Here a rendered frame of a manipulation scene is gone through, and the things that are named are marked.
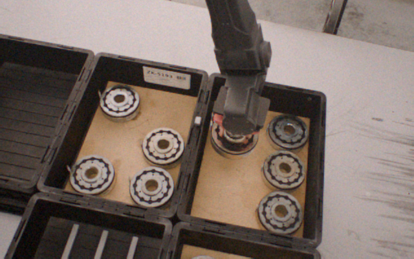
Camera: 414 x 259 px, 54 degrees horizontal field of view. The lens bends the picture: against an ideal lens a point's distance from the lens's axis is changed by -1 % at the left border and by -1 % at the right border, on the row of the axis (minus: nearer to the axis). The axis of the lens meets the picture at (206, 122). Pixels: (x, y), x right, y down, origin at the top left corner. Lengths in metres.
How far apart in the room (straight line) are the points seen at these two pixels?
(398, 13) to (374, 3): 0.17
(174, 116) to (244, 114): 0.46
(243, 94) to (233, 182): 0.38
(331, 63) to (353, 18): 1.34
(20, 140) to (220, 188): 0.52
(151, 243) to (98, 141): 0.30
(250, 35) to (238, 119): 0.14
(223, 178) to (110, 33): 0.71
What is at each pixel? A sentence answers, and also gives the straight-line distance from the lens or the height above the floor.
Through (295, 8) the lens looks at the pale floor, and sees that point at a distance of 2.72.
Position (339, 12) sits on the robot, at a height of 0.66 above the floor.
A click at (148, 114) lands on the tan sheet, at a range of 1.09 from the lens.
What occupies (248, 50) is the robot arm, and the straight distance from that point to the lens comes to 0.63.
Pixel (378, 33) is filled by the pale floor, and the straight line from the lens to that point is 2.76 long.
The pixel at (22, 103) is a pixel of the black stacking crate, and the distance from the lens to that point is 1.18.
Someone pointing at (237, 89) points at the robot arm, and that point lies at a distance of 0.67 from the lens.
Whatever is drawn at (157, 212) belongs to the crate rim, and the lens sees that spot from 0.86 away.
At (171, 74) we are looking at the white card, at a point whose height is 0.91.
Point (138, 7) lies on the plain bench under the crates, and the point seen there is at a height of 0.70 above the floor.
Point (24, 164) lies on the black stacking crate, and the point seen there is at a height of 0.83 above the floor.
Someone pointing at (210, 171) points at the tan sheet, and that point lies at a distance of 1.01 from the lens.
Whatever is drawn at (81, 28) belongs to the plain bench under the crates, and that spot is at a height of 0.70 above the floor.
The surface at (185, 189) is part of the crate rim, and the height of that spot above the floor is 0.93.
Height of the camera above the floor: 1.73
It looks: 57 degrees down
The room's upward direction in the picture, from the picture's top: 6 degrees clockwise
